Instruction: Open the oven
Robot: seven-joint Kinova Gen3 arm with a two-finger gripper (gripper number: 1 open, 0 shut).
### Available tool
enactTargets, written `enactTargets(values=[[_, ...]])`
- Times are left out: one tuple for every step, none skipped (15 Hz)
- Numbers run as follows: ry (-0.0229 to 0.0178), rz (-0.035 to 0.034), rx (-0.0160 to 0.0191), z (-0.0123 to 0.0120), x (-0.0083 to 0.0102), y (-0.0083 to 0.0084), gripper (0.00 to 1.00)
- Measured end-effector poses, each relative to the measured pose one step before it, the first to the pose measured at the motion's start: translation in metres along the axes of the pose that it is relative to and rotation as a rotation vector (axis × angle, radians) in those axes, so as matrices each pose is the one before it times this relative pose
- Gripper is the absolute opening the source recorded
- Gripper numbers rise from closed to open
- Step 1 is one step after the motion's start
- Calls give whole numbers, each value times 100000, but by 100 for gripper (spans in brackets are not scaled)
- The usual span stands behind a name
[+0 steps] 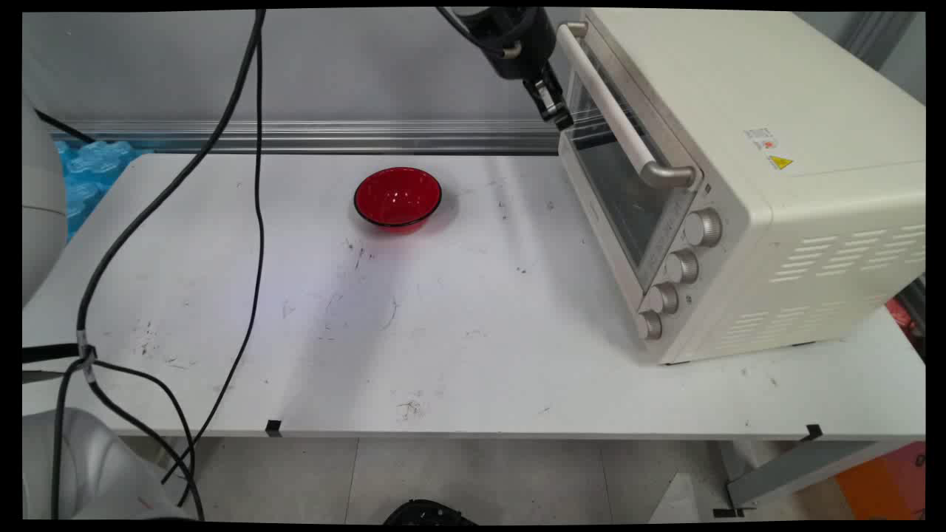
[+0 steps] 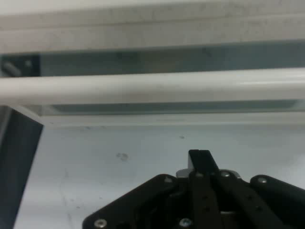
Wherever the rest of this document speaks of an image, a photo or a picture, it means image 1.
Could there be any red plastic bowl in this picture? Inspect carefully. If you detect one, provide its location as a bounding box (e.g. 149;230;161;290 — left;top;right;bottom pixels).
353;167;443;234

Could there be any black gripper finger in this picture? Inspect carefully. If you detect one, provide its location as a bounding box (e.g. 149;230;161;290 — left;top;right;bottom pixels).
523;77;557;123
544;65;575;132

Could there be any black object on floor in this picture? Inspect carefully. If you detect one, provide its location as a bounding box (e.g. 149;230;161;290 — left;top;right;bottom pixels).
383;499;477;525

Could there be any thin black cable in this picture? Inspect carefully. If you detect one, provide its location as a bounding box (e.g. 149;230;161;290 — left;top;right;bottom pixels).
161;9;267;485

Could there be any aluminium rail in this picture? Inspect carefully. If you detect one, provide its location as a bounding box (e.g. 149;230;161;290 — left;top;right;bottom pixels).
49;120;561;155

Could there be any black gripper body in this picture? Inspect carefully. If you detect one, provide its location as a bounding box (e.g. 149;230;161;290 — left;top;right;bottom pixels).
464;7;558;81

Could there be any blue bubble wrap sheet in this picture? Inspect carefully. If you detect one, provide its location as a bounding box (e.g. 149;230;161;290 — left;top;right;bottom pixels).
53;140;149;241

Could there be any orange box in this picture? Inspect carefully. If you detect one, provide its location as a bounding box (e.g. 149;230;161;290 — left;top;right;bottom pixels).
835;442;926;521

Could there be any thick black cable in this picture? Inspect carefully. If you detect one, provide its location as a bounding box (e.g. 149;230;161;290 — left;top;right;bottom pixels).
50;9;267;521

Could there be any red item behind oven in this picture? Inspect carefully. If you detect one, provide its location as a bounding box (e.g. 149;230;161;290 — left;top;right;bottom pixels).
885;296;926;342

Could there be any cream toaster oven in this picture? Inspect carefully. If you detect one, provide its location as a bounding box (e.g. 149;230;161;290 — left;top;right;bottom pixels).
556;9;926;366

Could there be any grey table leg brace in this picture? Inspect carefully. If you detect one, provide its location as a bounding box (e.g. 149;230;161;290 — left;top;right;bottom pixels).
713;440;902;518

